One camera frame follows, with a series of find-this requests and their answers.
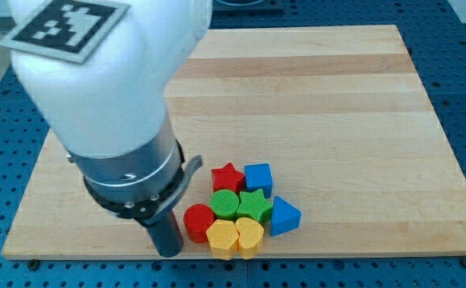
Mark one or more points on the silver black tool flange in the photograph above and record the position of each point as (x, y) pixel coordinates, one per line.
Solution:
(144, 184)

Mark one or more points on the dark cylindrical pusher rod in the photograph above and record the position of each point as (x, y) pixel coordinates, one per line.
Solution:
(166, 235)

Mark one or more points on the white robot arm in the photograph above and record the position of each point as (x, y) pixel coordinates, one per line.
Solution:
(97, 71)

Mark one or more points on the red cylinder block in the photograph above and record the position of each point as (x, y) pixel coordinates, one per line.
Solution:
(197, 219)

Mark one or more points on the yellow hexagon block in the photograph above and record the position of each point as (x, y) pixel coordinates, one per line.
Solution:
(223, 239)

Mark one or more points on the green cylinder block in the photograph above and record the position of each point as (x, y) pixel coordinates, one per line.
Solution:
(224, 204)

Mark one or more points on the red star block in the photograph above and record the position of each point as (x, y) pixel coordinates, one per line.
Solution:
(228, 178)

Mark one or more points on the yellow heart block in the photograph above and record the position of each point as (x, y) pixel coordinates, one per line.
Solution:
(251, 237)

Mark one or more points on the green star block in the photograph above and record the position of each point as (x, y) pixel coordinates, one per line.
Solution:
(254, 205)

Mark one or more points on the blue cube block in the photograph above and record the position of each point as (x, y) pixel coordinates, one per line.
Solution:
(259, 176)

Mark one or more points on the blue triangle block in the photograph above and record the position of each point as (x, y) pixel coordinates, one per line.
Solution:
(285, 217)

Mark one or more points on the black white fiducial marker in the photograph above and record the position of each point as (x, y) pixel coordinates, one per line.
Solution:
(67, 30)

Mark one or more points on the light wooden board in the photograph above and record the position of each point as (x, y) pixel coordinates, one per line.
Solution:
(341, 116)

